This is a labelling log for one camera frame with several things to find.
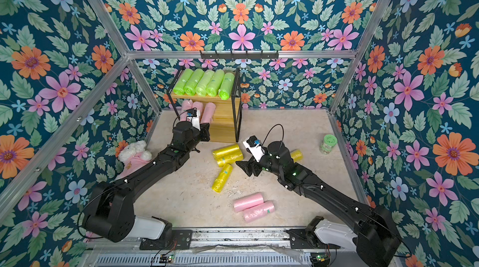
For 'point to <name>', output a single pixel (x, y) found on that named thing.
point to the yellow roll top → (232, 149)
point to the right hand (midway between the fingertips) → (243, 154)
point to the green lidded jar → (329, 141)
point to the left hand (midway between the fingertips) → (209, 122)
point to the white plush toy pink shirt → (135, 155)
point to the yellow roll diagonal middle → (222, 178)
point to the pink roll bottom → (259, 212)
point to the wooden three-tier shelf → (226, 127)
